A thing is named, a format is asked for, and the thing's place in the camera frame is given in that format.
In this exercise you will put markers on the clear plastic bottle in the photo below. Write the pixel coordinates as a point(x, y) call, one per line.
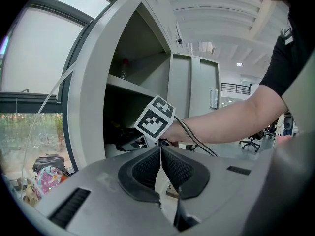
point(125, 69)

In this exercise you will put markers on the dark backpack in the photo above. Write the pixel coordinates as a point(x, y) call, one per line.
point(49, 161)

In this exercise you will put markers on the black swivel chair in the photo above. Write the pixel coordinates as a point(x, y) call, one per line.
point(251, 141)

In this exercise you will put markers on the black railing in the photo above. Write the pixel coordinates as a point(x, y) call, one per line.
point(236, 88)

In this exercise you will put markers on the person's black clothing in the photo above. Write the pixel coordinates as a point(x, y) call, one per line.
point(292, 53)

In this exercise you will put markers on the black window frame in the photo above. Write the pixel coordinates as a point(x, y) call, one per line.
point(29, 98)

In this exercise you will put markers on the grey metal locker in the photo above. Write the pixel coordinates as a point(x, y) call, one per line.
point(88, 87)

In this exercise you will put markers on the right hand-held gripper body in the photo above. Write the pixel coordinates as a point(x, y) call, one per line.
point(153, 118)

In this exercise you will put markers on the beige cloth bag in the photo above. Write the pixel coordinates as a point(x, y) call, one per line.
point(30, 195)

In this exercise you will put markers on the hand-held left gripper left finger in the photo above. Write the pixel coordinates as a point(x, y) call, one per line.
point(105, 200)

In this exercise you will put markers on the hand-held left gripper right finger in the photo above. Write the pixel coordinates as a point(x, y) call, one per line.
point(221, 200)

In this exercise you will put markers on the person's right forearm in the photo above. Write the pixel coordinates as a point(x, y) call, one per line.
point(221, 122)

